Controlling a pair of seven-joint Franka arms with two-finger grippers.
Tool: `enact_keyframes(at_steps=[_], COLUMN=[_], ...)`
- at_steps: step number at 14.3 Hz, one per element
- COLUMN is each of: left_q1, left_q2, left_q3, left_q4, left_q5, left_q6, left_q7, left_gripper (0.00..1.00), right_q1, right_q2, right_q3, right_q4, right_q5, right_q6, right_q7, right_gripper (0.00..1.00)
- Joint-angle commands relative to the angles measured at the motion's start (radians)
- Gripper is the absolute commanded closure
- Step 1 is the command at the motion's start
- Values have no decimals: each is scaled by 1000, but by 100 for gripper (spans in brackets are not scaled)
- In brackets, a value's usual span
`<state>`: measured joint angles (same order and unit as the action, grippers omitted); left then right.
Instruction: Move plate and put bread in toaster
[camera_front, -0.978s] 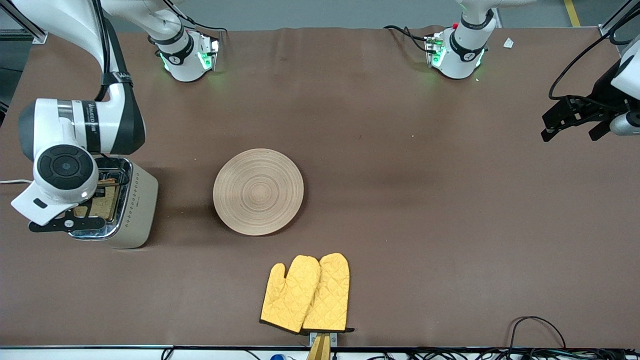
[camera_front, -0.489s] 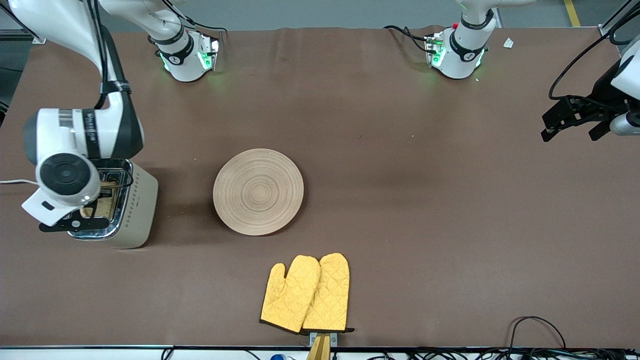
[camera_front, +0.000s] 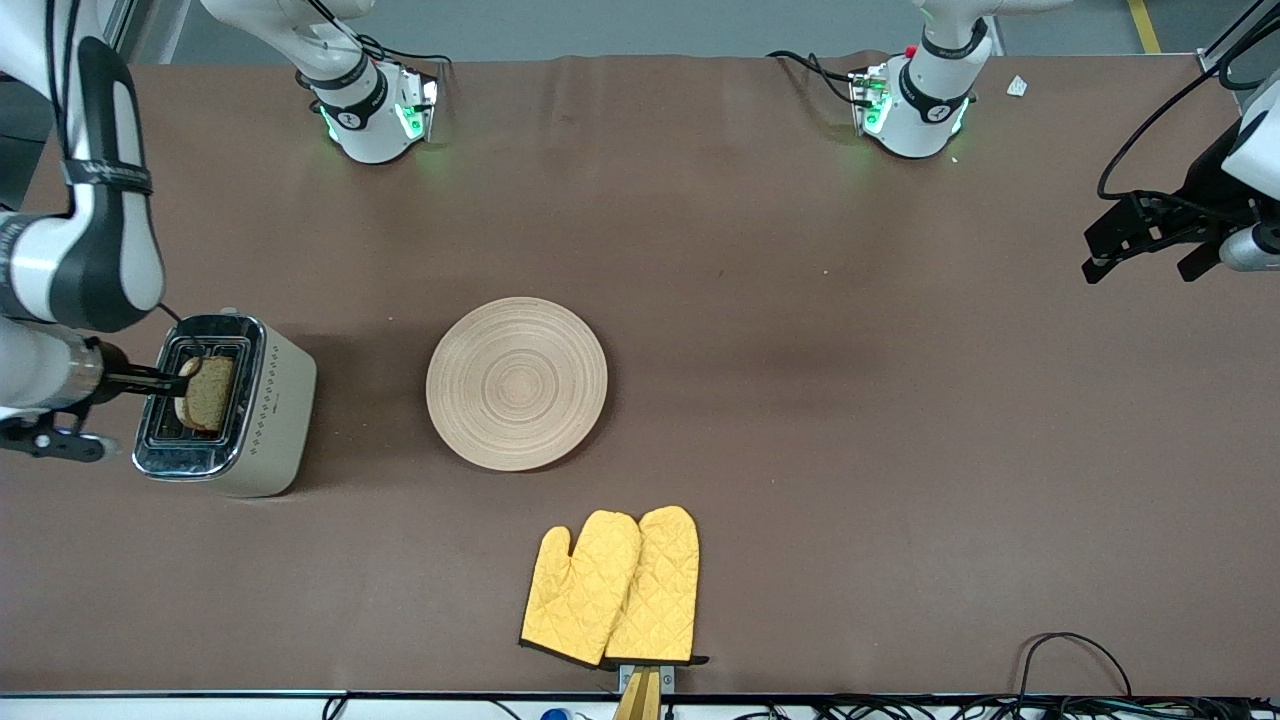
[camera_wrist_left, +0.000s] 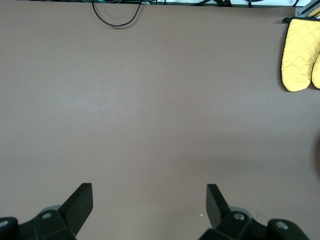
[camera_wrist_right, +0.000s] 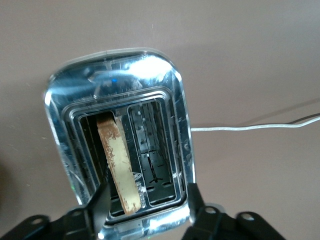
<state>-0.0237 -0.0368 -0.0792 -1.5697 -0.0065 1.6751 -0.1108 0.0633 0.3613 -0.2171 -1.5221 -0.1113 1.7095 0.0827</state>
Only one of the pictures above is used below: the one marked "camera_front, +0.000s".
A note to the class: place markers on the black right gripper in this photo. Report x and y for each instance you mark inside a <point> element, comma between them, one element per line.
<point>112,369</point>

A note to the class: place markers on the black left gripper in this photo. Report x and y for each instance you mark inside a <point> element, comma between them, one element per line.
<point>1203,196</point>

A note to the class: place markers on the brown bread slice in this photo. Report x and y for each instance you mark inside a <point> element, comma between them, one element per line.
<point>212,395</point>

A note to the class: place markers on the round wooden plate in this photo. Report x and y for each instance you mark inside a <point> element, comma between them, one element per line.
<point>517,385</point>

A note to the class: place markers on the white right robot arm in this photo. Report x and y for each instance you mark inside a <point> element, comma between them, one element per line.
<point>100,250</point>

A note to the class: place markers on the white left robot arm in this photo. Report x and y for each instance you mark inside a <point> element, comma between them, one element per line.
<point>925,110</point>

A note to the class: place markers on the beige chrome two-slot toaster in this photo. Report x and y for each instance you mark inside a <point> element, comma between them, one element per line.
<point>285,420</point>

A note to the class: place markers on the white paper scrap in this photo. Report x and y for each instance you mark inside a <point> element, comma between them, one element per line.
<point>1017,87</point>

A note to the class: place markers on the yellow quilted oven mitt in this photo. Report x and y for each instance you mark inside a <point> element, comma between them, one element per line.
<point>660,590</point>
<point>575,600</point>

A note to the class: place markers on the aluminium corner bracket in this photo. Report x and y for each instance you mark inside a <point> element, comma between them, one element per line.
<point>1215,65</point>

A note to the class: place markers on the aluminium frame profile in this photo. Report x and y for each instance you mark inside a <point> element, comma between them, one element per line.
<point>120,30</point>

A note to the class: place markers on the small metal bracket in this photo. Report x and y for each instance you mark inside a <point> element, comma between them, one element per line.
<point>668,680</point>

